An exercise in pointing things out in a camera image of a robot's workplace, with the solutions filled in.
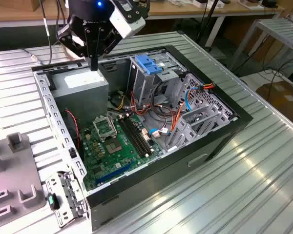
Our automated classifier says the blue plastic drive latch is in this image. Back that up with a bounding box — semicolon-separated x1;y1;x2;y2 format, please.
134;55;163;76

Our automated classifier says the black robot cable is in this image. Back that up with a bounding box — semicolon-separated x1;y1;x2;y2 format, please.
21;0;69;66

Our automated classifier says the orange wire bundle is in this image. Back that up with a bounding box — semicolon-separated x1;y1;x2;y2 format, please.
130;90;153;118
169;101;186;136

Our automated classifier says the metal card retention bracket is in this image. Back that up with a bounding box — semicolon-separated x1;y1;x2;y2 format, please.
45;170;88;229

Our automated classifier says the black case fan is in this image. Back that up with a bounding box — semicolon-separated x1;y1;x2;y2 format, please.
63;108;85;161

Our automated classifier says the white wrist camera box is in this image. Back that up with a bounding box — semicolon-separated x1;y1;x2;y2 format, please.
109;0;151;39

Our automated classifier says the black open PC case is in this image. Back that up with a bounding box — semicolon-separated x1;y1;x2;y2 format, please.
31;45;254;232

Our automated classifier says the green motherboard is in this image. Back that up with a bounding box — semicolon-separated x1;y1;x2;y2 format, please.
79;113;167;192

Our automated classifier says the orange red power wire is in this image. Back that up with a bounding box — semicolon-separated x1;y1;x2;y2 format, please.
199;82;215;91

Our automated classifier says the wooden desk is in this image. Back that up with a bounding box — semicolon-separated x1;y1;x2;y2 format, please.
0;0;286;48

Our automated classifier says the small brown cardboard box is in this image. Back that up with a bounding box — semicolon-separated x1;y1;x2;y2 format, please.
30;0;43;12

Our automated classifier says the black wire loop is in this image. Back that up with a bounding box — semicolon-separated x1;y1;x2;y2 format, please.
150;80;176;122

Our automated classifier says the black power adapter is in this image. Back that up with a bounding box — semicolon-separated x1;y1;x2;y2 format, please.
261;0;279;8

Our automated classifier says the red black twisted wire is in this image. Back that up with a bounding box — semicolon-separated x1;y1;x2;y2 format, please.
64;109;81;149

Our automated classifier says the metal slat side table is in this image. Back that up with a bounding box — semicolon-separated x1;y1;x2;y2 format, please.
228;18;293;71

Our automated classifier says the metal socket cover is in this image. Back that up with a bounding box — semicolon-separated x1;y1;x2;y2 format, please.
92;114;118;142

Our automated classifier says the CPU socket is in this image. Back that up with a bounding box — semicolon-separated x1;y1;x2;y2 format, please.
105;137;124;156

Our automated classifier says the grey parts rack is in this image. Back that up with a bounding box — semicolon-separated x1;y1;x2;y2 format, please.
0;131;48;225

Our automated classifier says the blue expansion slot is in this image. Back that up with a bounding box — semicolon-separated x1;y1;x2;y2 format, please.
95;162;132;185

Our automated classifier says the black RAM slot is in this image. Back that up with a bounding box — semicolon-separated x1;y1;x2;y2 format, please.
128;116;153;154
123;118;147;157
126;117;150;156
119;118;144;158

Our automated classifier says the black dongle teal label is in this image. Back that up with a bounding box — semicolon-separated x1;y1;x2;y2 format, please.
46;192;61;212

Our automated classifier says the yellow black wire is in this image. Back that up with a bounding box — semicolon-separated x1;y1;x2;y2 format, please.
111;94;127;112

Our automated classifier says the blue data wire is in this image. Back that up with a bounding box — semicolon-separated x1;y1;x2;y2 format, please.
184;85;201;113

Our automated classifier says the white plug blue wire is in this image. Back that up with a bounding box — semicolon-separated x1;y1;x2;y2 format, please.
148;128;173;139

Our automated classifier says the grey power supply unit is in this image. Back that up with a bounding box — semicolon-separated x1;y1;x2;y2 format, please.
50;67;110;125

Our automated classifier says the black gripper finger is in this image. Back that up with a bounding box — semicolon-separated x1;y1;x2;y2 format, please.
92;26;124;71
57;23;93;71

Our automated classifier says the grey optical drive cage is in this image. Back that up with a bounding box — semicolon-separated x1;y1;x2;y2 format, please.
128;52;186;108

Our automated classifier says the grey disk bay cage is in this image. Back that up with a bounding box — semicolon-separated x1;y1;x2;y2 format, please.
165;73;239;153

